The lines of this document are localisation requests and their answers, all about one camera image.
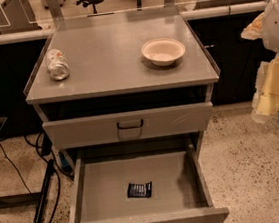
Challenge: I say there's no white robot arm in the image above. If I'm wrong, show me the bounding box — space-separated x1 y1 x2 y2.
241 0 279 123

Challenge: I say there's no grey drawer cabinet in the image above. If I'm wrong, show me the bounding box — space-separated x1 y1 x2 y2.
15 1 239 223

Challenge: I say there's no grey top drawer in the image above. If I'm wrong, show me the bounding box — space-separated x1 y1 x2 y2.
42 102 213 150

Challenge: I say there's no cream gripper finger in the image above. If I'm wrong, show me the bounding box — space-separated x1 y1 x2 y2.
251 53 279 124
240 13 265 40

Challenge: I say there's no white horizontal rail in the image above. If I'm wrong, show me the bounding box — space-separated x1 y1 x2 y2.
0 0 279 46

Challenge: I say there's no dark blue rxbar wrapper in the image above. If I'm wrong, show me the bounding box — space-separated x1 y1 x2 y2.
127 182 153 198

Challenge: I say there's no grey open middle drawer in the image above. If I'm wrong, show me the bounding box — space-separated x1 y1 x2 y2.
69 148 229 223

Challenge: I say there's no silver soda can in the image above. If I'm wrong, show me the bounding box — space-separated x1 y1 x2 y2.
45 49 70 81

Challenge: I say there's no black table leg bar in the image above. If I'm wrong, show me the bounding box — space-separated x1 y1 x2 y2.
33 160 54 223

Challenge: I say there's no black floor cable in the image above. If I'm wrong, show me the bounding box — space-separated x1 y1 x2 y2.
0 128 80 223

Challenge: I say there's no white paper bowl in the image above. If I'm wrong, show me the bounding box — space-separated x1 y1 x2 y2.
141 38 186 67

